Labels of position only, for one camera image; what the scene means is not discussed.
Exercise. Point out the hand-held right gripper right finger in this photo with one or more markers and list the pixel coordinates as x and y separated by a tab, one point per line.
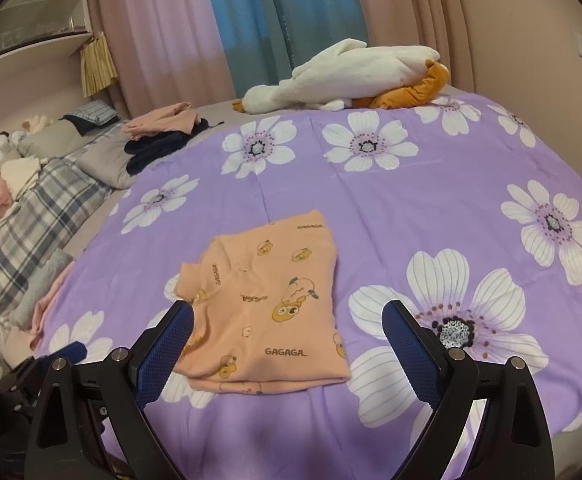
411	350

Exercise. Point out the white goose plush toy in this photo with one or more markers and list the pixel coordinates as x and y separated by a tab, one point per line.
361	67

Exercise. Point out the olive pillow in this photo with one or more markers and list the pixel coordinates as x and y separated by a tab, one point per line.
53	137

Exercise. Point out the beige plush toy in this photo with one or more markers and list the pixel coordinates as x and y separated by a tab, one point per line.
36	122

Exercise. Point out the blue curtain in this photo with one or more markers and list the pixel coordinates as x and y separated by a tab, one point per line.
271	10

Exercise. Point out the purple floral blanket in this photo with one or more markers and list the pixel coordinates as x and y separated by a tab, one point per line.
421	200

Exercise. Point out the folded pink clothes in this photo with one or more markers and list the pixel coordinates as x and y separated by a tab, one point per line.
161	120

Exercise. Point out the striped folded cloth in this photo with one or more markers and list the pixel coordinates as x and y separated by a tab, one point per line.
91	111

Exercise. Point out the spotted plush toy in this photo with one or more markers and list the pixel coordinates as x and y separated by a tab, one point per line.
1	147

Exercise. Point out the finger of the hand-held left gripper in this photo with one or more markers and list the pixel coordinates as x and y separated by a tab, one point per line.
71	351

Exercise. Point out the grey rolled cloth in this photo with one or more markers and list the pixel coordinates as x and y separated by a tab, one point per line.
46	280

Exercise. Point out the cream cloth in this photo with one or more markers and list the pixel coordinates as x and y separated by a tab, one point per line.
21	175

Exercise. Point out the grey plaid quilt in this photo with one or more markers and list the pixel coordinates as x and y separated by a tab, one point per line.
31	230

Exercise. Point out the grey pillow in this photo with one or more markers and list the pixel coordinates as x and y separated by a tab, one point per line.
106	160

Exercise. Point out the light pink cloth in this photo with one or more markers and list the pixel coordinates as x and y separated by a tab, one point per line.
48	315

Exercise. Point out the orange printed baby onesie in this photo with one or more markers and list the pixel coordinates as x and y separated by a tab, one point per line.
271	320

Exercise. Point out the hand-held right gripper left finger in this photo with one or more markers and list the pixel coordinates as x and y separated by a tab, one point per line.
163	355

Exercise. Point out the pink curtain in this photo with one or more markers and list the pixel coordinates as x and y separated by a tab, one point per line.
161	25
411	5

